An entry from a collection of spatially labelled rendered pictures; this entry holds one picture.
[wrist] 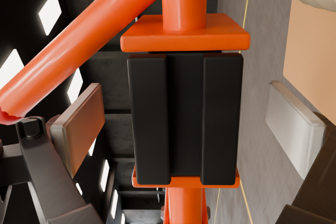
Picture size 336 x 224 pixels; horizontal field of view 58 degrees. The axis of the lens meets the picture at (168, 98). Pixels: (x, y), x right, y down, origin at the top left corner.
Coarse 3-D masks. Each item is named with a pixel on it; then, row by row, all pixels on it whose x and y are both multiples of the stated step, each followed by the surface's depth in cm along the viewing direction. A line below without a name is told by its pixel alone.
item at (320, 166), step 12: (324, 144) 12; (324, 156) 11; (312, 168) 11; (324, 168) 11; (312, 180) 10; (324, 180) 10; (300, 192) 9; (312, 192) 9; (324, 192) 9; (288, 204) 8; (300, 204) 9; (312, 204) 9; (324, 204) 9; (288, 216) 8; (300, 216) 8; (312, 216) 8; (324, 216) 8
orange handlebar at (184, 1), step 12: (168, 0) 14; (180, 0) 14; (192, 0) 14; (204, 0) 14; (168, 12) 14; (180, 12) 14; (192, 12) 14; (204, 12) 15; (168, 24) 15; (180, 24) 14; (192, 24) 14; (204, 24) 15; (168, 192) 19; (180, 192) 18; (192, 192) 18; (204, 192) 23; (168, 204) 19; (180, 204) 18; (192, 204) 18; (204, 204) 22; (168, 216) 21; (180, 216) 19; (192, 216) 19; (204, 216) 20
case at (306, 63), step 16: (304, 16) 32; (320, 16) 28; (288, 32) 37; (304, 32) 32; (320, 32) 28; (288, 48) 37; (304, 48) 32; (320, 48) 28; (288, 64) 37; (304, 64) 32; (320, 64) 28; (288, 80) 37; (304, 80) 32; (320, 80) 28; (304, 96) 32; (320, 96) 28
